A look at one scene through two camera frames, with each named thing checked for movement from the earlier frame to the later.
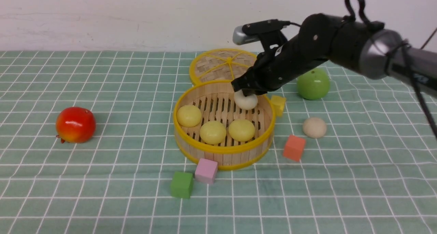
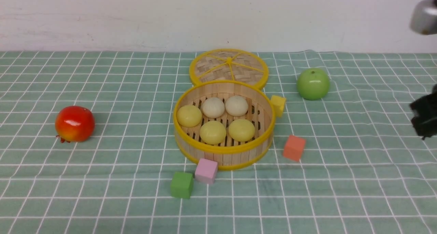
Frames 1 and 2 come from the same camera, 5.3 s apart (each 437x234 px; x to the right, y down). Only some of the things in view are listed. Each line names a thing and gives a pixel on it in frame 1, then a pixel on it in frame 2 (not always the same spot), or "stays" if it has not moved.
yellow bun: [241, 130] stays
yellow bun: [212, 132] stays
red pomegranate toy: [75, 125] stays
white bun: [247, 102] -> [213, 107]
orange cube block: [294, 148] stays
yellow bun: [189, 116] stays
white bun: [314, 127] -> [236, 105]
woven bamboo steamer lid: [220, 64] stays
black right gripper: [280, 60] -> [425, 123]
